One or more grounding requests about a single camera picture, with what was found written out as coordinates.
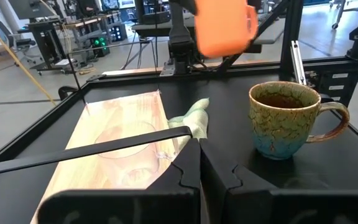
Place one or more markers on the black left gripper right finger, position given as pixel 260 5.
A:
pixel 228 199

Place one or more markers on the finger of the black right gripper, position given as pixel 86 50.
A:
pixel 189 5

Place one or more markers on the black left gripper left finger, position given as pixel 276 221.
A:
pixel 179 199

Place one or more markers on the orange plastic cup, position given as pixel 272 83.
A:
pixel 222 28

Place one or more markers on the clear plastic stemmed cup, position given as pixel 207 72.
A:
pixel 135 149

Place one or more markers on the green blue crackle glazed mug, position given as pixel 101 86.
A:
pixel 278 124

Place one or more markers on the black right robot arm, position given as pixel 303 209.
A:
pixel 180 43

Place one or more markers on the light green microfibre cloth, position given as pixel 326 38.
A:
pixel 194 119

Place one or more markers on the computer with green lights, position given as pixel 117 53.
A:
pixel 100 43

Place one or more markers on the desk with monitor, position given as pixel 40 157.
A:
pixel 42 34

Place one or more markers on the black labelled drawer unit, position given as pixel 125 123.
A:
pixel 337 84

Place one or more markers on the black office chair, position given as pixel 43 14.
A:
pixel 19 42

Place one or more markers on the wooden shelf with black frame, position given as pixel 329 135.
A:
pixel 110 124

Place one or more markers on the black aluminium table frame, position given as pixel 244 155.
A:
pixel 291 31

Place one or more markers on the silver metal bracket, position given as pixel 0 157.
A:
pixel 298 62

